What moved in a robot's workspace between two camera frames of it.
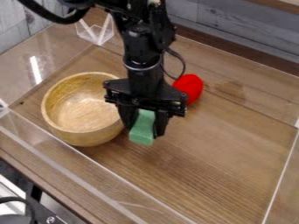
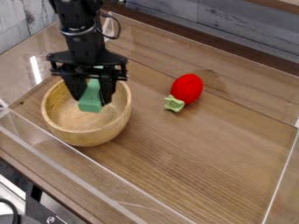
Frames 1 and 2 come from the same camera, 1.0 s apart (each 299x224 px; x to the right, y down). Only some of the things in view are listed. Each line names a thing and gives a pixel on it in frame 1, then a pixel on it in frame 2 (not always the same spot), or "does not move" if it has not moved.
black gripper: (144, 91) to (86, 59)
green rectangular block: (142, 130) to (90, 100)
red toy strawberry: (190, 83) does not move
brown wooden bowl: (78, 115) does not move
